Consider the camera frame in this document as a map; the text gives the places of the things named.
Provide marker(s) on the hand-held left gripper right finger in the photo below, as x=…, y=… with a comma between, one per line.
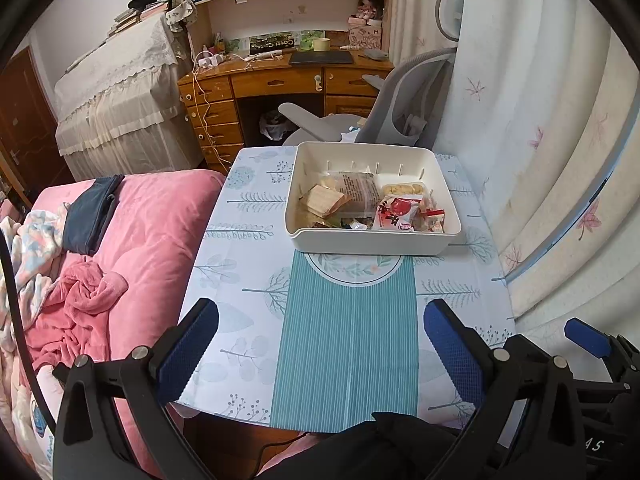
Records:
x=452, y=350

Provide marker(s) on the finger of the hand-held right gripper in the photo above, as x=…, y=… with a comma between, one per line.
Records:
x=587, y=337

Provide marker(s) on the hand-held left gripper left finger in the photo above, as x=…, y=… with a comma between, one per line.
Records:
x=187, y=350

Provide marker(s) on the small clear red-edged packet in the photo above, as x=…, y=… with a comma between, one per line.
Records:
x=432, y=217

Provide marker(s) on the red white bun packet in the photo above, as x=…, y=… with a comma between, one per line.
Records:
x=395, y=212

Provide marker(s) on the white plastic bin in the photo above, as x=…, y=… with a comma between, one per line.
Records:
x=310, y=242

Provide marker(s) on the puffed rice packet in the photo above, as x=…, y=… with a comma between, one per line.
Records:
x=402, y=189

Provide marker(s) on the large clear white packet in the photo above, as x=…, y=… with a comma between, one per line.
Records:
x=357, y=190

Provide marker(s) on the brown bread slice packet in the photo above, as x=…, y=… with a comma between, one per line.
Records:
x=322, y=202

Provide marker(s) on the tree print tablecloth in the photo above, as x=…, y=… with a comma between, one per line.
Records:
x=250, y=270

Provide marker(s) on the pink blanket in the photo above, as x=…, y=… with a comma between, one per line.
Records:
x=150, y=230

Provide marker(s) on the person's dark clothing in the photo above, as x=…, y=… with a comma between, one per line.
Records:
x=375, y=450

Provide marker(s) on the dark blue cloth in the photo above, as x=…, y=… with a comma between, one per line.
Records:
x=90, y=220

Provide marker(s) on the white printed cloth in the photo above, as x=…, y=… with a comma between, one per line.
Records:
x=35, y=420

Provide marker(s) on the floral blanket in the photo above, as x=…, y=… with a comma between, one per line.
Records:
x=30, y=245

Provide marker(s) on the floral white curtain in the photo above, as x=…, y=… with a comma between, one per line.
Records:
x=550, y=135

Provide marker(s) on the trash bin with bag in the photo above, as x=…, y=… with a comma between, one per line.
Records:
x=272, y=125

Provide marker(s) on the grey office chair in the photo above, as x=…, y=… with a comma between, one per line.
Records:
x=400, y=90

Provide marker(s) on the brown wooden door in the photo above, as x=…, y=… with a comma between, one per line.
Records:
x=25, y=125

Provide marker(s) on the wooden desk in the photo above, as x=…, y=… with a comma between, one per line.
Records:
x=280, y=82

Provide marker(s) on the white power strip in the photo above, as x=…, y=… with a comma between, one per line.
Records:
x=207, y=62

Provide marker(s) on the patterned pink box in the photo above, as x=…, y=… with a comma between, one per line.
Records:
x=365, y=35

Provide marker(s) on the tape roll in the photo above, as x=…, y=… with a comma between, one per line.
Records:
x=320, y=44

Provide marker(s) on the stack of books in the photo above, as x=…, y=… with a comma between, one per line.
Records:
x=135, y=10

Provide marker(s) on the wooden bookshelf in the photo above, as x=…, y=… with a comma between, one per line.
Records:
x=280, y=15

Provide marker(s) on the doll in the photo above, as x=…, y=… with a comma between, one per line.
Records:
x=367, y=7

